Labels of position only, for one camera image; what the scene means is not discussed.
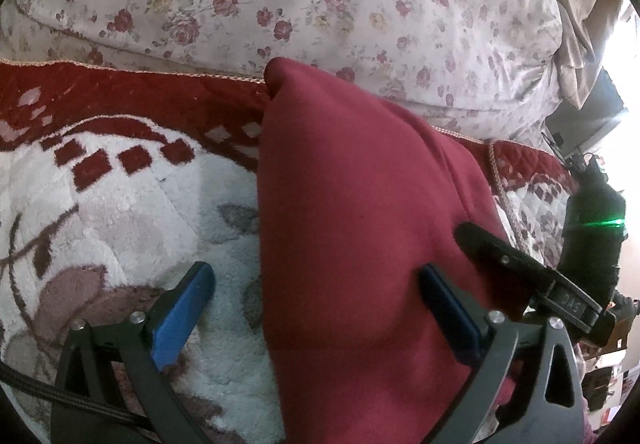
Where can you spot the grey laptop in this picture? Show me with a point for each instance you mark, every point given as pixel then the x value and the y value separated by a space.
pixel 595 119

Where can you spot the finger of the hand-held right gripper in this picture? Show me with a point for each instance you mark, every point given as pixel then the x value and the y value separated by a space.
pixel 500 254

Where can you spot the red and white plush blanket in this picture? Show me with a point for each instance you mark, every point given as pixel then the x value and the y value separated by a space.
pixel 125 204

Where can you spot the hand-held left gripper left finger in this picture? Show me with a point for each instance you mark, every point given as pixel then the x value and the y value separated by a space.
pixel 182 314

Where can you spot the beige cloth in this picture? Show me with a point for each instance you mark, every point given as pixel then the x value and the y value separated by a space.
pixel 580 24

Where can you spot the red pillow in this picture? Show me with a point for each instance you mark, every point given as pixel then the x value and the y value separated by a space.
pixel 350 199

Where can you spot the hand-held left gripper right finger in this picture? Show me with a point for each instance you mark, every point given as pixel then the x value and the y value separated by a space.
pixel 450 309

